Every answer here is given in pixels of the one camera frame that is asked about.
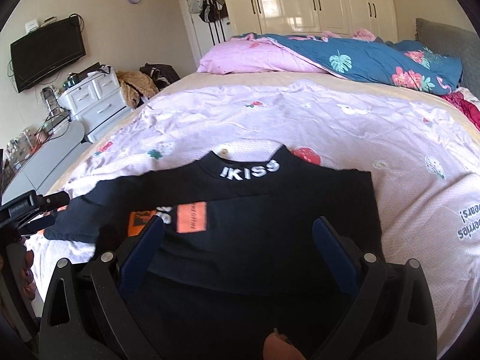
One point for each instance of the black wall television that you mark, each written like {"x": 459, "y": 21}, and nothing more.
{"x": 45, "y": 56}

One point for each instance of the white drawer chest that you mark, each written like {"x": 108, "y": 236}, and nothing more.
{"x": 97, "y": 105}

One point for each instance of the pink fluffy cloth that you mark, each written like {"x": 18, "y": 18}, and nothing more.
{"x": 363, "y": 34}

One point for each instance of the person's left hand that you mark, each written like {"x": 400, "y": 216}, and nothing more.
{"x": 29, "y": 270}

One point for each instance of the beige bed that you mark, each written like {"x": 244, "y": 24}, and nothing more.
{"x": 225, "y": 77}

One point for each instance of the pink pillow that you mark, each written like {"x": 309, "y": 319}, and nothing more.
{"x": 243, "y": 58}

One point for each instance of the cream glossy wardrobe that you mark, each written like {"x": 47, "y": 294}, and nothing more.
{"x": 300, "y": 0}

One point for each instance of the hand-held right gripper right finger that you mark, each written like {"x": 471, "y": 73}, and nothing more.
{"x": 333, "y": 255}

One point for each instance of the person's right hand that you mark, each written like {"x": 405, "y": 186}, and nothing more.
{"x": 283, "y": 347}

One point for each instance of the blue floral quilt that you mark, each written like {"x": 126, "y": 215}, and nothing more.
{"x": 367, "y": 60}

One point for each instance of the black printed shirt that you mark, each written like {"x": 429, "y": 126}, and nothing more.
{"x": 262, "y": 210}

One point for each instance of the cluster of small bottles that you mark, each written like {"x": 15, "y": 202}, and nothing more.
{"x": 22, "y": 146}

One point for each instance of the red cloth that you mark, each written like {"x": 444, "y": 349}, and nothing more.
{"x": 467, "y": 108}

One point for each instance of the pink printed blanket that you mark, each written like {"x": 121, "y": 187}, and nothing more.
{"x": 337, "y": 127}

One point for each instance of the grey headboard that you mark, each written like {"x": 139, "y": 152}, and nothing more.
{"x": 450, "y": 41}

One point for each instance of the white router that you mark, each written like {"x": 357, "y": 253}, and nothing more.
{"x": 32, "y": 25}

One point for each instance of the light hanging bag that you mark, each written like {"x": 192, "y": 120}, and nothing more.
{"x": 195, "y": 5}

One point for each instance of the grey oval table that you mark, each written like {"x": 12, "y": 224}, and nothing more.
{"x": 48, "y": 157}

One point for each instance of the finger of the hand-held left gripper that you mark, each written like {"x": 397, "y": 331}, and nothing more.
{"x": 39, "y": 225}
{"x": 56, "y": 199}

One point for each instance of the white door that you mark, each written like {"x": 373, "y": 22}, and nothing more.
{"x": 202, "y": 41}

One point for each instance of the black hanging bag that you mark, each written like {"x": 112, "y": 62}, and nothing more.
{"x": 210, "y": 9}

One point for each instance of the brown knitted cloth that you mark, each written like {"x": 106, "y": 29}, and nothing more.
{"x": 137, "y": 86}

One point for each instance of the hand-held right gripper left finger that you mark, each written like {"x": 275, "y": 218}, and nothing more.
{"x": 142, "y": 258}

